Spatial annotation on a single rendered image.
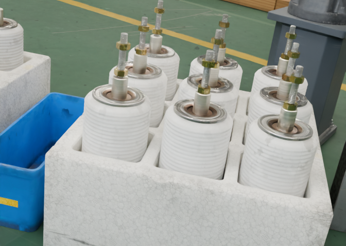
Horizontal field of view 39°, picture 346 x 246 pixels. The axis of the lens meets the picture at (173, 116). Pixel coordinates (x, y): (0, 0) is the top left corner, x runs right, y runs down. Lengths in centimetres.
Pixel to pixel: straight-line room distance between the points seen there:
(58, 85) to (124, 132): 74
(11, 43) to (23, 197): 32
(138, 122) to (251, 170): 17
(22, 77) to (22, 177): 25
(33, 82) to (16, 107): 7
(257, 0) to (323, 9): 162
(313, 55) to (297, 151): 54
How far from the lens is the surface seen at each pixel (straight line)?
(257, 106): 78
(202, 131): 65
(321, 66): 117
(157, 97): 80
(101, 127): 68
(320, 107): 122
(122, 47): 68
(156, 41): 91
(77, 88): 139
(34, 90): 103
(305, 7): 118
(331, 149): 128
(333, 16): 117
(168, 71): 90
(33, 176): 78
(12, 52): 100
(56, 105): 105
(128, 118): 68
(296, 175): 68
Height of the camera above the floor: 53
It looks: 24 degrees down
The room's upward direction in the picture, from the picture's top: 8 degrees clockwise
